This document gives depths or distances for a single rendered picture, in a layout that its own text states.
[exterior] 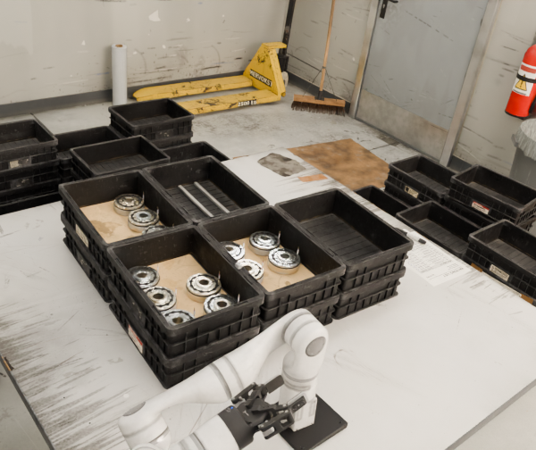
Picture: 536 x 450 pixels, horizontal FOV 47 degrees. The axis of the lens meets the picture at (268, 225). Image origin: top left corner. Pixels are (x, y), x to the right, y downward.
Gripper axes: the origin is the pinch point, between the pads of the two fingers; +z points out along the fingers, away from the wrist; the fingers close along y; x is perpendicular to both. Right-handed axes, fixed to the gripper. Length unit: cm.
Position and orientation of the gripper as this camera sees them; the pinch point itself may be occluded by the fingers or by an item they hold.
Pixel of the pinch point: (291, 387)
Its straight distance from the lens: 116.7
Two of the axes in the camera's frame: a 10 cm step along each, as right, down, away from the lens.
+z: 8.1, -4.7, 3.4
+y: -4.4, -1.2, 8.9
